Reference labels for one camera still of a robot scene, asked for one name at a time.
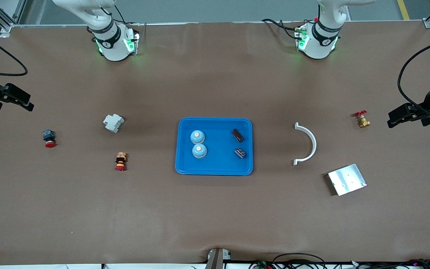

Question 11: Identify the brown paper table cover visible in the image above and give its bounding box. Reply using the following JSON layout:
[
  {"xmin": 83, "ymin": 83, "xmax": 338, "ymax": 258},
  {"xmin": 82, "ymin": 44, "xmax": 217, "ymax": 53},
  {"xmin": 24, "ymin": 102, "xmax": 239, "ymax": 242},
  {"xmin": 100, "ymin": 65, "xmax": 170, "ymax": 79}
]
[{"xmin": 0, "ymin": 21, "xmax": 430, "ymax": 266}]

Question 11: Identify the white circuit breaker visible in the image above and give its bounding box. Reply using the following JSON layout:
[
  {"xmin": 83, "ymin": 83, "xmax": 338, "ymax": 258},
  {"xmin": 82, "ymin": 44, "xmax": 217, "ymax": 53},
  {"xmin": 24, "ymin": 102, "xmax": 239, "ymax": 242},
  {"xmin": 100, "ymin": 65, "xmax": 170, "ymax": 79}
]
[{"xmin": 103, "ymin": 114, "xmax": 125, "ymax": 133}]

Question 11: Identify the white curved plastic bracket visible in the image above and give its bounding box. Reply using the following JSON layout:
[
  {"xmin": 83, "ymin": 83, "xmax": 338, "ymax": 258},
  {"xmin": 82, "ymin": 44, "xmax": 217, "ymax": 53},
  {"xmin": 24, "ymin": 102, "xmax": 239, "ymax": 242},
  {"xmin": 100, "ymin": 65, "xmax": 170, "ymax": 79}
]
[{"xmin": 293, "ymin": 122, "xmax": 317, "ymax": 166}]

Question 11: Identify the blue plastic tray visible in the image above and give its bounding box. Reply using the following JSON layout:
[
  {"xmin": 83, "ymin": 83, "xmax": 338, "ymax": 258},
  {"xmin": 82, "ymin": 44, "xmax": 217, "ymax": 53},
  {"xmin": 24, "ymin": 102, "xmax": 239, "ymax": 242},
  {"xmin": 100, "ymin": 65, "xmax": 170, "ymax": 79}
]
[{"xmin": 175, "ymin": 117, "xmax": 253, "ymax": 176}]

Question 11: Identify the brass valve red handle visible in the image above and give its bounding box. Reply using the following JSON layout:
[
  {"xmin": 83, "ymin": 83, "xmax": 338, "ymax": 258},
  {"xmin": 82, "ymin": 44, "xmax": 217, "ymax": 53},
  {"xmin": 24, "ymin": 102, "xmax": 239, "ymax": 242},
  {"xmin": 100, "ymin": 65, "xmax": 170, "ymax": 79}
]
[{"xmin": 354, "ymin": 110, "xmax": 371, "ymax": 129}]

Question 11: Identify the black looped cable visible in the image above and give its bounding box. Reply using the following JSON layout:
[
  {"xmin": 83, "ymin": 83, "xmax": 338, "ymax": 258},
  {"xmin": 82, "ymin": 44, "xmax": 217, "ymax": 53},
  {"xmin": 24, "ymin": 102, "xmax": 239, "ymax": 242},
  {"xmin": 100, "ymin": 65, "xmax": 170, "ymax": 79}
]
[{"xmin": 273, "ymin": 253, "xmax": 325, "ymax": 269}]

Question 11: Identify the black left arm base cable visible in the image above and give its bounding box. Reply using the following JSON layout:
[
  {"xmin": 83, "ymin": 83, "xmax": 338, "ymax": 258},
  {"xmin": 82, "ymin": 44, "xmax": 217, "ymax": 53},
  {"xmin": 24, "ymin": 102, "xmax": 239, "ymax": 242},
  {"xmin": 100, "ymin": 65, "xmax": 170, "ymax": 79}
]
[{"xmin": 262, "ymin": 18, "xmax": 303, "ymax": 40}]

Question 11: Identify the black right arm base cable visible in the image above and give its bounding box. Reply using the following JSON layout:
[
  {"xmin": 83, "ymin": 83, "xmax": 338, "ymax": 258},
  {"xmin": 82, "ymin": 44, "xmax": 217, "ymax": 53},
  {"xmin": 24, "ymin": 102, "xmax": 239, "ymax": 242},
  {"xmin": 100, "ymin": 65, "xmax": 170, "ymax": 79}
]
[{"xmin": 97, "ymin": 4, "xmax": 141, "ymax": 28}]

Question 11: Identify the silver metal plate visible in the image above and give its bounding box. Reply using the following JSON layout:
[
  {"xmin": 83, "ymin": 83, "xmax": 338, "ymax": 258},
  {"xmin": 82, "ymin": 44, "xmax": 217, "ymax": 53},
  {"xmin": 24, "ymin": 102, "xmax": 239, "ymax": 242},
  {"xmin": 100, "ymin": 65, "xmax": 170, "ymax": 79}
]
[{"xmin": 327, "ymin": 164, "xmax": 367, "ymax": 196}]

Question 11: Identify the red mushroom button black body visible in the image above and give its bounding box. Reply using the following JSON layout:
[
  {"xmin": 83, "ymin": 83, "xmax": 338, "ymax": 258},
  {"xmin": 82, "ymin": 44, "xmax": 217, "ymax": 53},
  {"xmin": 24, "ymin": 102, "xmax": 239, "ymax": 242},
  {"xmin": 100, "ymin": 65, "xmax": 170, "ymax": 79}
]
[{"xmin": 42, "ymin": 129, "xmax": 56, "ymax": 148}]

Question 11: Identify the coloured wire bundle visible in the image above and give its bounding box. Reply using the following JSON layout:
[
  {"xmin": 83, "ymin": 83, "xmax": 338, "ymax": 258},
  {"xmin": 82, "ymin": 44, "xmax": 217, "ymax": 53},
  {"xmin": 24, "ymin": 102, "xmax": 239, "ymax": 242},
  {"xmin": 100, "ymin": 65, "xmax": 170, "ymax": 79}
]
[{"xmin": 249, "ymin": 260, "xmax": 275, "ymax": 269}]

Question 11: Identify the red button orange yellow body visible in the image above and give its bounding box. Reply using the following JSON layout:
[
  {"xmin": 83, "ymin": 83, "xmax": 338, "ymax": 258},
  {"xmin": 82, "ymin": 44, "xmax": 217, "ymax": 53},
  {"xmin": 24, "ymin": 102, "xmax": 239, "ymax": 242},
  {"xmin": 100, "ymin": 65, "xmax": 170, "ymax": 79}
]
[{"xmin": 115, "ymin": 152, "xmax": 128, "ymax": 172}]

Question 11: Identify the black arm base cable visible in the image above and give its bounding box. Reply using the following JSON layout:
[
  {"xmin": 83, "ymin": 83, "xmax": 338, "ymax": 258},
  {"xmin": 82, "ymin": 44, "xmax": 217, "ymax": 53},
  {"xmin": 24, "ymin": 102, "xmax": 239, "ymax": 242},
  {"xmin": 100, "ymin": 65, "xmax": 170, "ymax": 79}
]
[
  {"xmin": 97, "ymin": 4, "xmax": 141, "ymax": 28},
  {"xmin": 262, "ymin": 18, "xmax": 303, "ymax": 40}
]

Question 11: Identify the black cable bundle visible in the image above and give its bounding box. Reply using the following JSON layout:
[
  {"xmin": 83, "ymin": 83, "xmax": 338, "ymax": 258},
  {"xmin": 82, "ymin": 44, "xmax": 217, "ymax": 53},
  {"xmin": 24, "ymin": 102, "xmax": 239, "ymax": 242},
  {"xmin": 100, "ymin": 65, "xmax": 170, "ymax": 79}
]
[{"xmin": 349, "ymin": 259, "xmax": 430, "ymax": 269}]

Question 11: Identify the metal clamp bracket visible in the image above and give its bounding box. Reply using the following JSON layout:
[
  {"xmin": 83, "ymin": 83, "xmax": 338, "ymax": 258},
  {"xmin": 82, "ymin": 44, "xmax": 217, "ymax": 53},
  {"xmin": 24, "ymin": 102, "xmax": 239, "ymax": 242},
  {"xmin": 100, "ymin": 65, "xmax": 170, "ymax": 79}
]
[{"xmin": 206, "ymin": 248, "xmax": 232, "ymax": 269}]

